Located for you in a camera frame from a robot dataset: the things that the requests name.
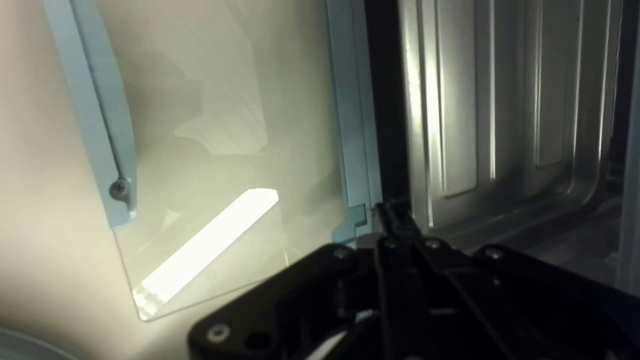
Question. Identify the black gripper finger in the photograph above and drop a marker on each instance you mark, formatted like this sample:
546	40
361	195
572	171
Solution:
399	289

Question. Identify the light blue toaster oven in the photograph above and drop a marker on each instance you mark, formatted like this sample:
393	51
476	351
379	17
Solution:
228	139

